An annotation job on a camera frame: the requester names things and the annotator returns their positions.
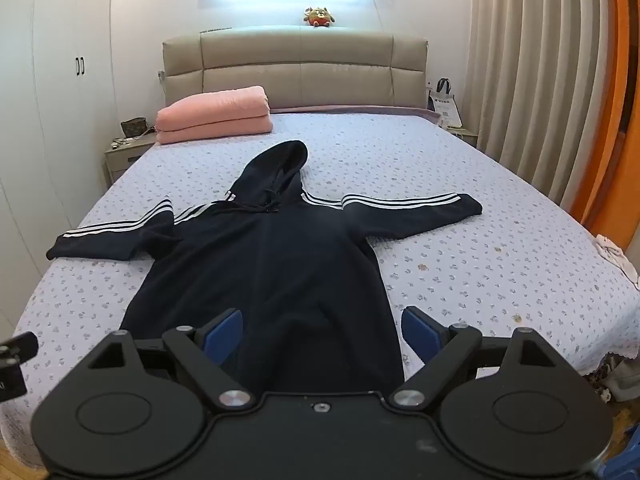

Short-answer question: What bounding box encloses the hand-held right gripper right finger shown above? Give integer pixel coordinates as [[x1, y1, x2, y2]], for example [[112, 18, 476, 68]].
[[391, 306, 558, 408]]

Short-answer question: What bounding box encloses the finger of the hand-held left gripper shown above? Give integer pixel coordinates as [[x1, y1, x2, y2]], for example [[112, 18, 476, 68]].
[[0, 332, 39, 362]]

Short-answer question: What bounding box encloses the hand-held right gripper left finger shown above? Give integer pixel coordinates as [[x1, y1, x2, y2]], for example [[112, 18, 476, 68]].
[[88, 308, 252, 413]]

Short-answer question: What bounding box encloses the dark navy striped hoodie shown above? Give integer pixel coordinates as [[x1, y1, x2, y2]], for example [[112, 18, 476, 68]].
[[46, 140, 484, 395]]

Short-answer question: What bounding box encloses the bed with floral bedspread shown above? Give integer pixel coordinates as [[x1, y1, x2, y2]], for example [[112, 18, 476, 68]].
[[0, 105, 640, 471]]

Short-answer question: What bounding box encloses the beige nightstand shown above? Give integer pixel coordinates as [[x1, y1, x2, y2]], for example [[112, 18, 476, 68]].
[[103, 132, 158, 186], [446, 126, 480, 148]]

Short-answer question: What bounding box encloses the crumpled white cloth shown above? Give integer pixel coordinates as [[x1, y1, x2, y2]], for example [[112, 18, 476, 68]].
[[593, 234, 640, 288]]

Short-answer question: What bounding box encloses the white tote bag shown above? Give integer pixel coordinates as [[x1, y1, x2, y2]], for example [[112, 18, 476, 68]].
[[430, 78, 464, 129]]

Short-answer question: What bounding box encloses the blue plastic object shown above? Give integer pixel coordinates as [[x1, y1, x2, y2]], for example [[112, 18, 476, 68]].
[[597, 422, 640, 480]]

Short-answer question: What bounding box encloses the white wardrobe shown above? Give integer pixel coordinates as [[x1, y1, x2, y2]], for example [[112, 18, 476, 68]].
[[0, 0, 118, 331]]

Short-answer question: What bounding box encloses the beige padded headboard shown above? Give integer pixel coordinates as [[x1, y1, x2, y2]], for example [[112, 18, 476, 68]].
[[161, 30, 431, 111]]

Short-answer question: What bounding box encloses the beige pleated curtain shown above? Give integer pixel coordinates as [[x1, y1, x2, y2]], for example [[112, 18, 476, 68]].
[[457, 0, 618, 211]]

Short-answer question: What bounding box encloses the orange panel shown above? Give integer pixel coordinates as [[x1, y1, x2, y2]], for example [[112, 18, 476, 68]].
[[570, 0, 640, 256]]

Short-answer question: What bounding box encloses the small plush toy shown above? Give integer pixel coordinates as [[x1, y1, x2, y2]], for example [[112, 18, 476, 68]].
[[303, 6, 336, 28]]

